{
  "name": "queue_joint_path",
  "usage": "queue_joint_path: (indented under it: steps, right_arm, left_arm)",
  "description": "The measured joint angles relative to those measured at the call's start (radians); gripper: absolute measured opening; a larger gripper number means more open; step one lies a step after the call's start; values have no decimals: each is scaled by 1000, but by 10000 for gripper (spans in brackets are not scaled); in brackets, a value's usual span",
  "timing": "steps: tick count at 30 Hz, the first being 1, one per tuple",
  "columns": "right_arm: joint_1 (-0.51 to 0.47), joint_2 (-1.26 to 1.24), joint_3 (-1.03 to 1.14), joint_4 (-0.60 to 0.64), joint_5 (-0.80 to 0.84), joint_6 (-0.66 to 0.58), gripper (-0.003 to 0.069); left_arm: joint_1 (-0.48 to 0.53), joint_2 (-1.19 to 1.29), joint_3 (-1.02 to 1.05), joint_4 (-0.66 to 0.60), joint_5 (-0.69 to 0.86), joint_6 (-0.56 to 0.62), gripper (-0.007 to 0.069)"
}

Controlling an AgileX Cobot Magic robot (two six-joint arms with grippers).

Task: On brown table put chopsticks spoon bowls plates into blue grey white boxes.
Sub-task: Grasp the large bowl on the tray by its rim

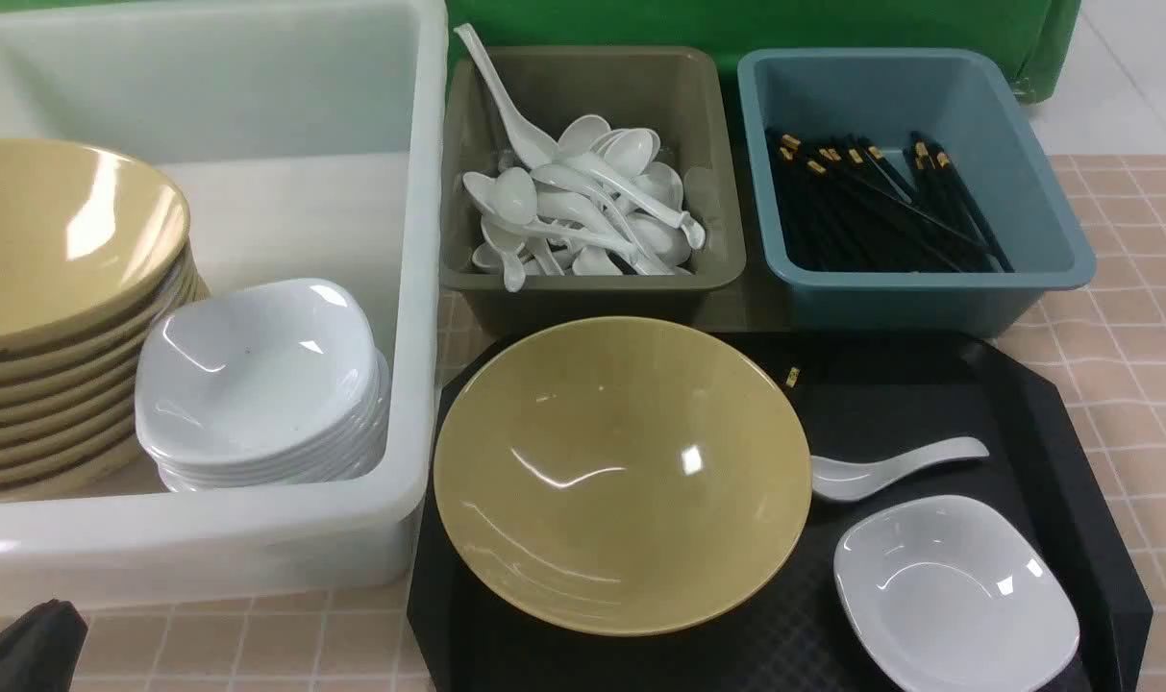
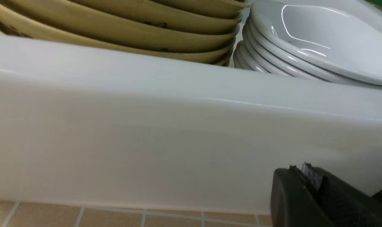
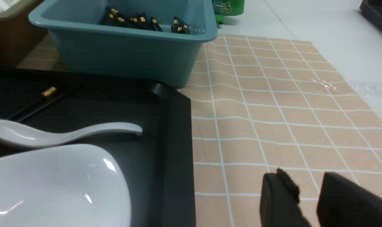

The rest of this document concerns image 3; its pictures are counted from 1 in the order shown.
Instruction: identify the white square ceramic dish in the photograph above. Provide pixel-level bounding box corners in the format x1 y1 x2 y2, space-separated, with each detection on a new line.
0 144 132 227

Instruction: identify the beige checkered table mat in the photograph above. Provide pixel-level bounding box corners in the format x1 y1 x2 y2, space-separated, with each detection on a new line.
16 33 382 227

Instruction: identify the teal plastic chopstick bin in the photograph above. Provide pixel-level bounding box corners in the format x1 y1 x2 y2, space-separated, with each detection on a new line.
29 0 217 88

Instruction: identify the olive brown spoon bin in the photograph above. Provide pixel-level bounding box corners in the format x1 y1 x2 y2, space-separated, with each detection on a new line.
0 0 47 67

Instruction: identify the white ceramic soup spoon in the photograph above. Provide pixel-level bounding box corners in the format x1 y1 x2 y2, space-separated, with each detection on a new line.
0 119 143 148

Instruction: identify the green cloth backdrop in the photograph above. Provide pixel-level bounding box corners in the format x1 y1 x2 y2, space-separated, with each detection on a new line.
212 0 245 25

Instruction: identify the black stacked trays corner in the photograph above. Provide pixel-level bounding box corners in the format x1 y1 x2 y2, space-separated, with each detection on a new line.
359 0 382 30

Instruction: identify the black chopsticks pile in bin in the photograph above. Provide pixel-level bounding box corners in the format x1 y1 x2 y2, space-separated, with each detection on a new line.
98 7 191 35

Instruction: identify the black plastic serving tray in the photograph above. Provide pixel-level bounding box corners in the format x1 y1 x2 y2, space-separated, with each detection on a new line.
0 68 196 227

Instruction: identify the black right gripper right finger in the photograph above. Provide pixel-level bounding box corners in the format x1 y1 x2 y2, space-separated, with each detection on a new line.
316 172 382 227

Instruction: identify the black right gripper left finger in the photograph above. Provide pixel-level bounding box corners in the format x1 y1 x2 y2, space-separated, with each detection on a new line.
259 168 311 227

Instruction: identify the black chopstick gold band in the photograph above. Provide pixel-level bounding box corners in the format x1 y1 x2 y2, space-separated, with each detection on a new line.
7 86 58 122

